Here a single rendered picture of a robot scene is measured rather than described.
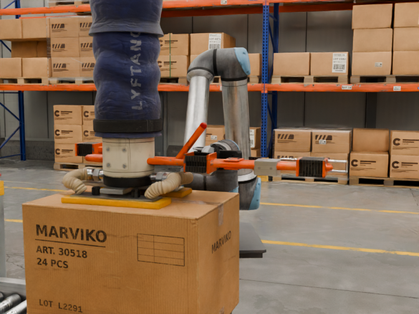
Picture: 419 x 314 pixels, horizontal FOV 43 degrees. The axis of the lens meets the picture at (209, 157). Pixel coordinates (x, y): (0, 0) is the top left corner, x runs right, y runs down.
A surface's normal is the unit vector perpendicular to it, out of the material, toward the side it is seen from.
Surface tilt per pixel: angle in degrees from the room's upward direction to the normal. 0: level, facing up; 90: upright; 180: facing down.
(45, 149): 90
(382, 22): 87
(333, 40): 90
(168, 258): 90
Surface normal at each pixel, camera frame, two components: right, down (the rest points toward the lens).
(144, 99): 0.56, -0.18
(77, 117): -0.26, 0.13
